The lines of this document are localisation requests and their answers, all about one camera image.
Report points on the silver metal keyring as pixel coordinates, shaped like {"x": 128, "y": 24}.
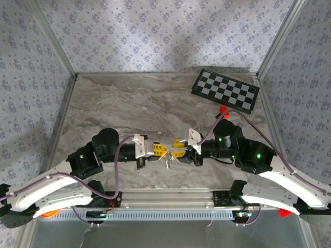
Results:
{"x": 170, "y": 152}

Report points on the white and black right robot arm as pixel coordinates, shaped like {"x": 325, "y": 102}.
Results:
{"x": 274, "y": 200}

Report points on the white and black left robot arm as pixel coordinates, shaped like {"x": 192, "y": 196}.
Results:
{"x": 51, "y": 188}

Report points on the small black toy brick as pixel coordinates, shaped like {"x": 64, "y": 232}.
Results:
{"x": 217, "y": 116}

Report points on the small black circuit board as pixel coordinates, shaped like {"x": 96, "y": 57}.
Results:
{"x": 243, "y": 215}
{"x": 99, "y": 215}

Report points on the small red toy brick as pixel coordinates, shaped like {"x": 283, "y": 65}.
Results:
{"x": 223, "y": 109}

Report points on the large red toy brick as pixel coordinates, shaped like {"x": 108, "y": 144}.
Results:
{"x": 284, "y": 213}

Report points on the black and grey chessboard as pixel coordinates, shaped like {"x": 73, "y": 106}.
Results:
{"x": 225, "y": 89}

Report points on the grey metal sheet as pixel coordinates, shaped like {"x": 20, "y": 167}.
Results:
{"x": 168, "y": 235}

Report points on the orange round object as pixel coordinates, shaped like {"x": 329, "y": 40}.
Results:
{"x": 49, "y": 214}

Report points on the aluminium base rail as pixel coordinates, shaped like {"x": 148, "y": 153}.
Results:
{"x": 168, "y": 197}

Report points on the aluminium table edge rail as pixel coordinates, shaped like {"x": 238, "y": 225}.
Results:
{"x": 64, "y": 108}
{"x": 270, "y": 116}

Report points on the aluminium frame post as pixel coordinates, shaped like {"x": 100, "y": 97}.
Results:
{"x": 53, "y": 38}
{"x": 281, "y": 38}

